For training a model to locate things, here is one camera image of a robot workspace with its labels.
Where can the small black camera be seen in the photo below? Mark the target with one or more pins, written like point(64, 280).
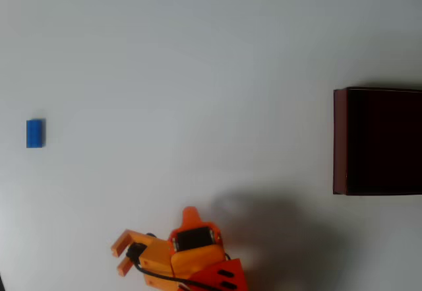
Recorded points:
point(136, 251)

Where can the dark red box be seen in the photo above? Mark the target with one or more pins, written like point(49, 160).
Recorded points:
point(379, 142)

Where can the orange camera mount bracket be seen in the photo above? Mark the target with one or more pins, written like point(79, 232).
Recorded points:
point(158, 251)

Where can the orange gripper with servo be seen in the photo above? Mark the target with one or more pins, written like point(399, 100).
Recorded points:
point(194, 258)

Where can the small blue block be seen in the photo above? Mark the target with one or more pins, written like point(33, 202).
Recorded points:
point(35, 133)

